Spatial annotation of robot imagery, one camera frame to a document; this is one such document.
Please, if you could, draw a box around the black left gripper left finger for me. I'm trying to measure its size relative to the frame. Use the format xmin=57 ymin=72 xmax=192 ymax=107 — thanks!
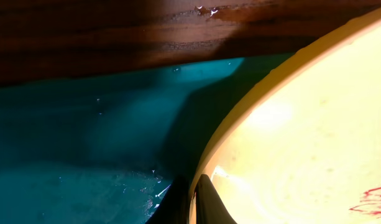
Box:
xmin=146 ymin=175 xmax=190 ymax=224

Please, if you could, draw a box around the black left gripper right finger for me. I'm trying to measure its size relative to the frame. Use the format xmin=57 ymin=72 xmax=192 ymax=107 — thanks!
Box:
xmin=195 ymin=174 xmax=237 ymax=224

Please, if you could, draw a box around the yellow plate with ketchup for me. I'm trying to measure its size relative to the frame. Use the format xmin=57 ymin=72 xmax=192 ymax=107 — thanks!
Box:
xmin=189 ymin=8 xmax=381 ymax=223

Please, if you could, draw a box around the teal plastic tray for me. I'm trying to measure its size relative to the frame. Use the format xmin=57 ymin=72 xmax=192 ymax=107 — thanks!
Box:
xmin=0 ymin=54 xmax=290 ymax=223

